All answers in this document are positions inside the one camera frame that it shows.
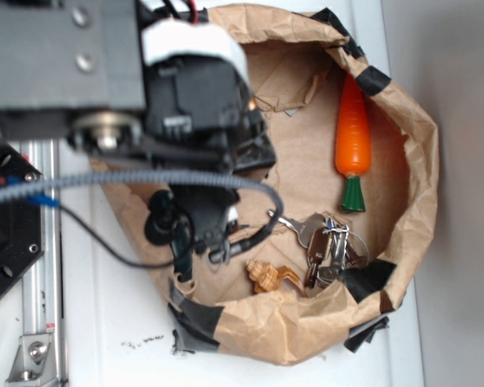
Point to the bunch of silver keys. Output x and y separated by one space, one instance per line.
331 248

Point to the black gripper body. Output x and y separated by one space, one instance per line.
201 114

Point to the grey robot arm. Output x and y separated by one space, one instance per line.
74 70

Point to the aluminium extrusion rail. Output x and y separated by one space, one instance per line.
43 310

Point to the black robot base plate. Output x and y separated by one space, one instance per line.
20 222

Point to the brown paper bag bin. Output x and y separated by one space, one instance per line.
297 66

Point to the orange toy carrot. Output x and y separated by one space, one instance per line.
353 145

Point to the metal corner bracket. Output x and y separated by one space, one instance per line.
34 363

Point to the wooden carved figurine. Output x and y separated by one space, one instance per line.
266 278

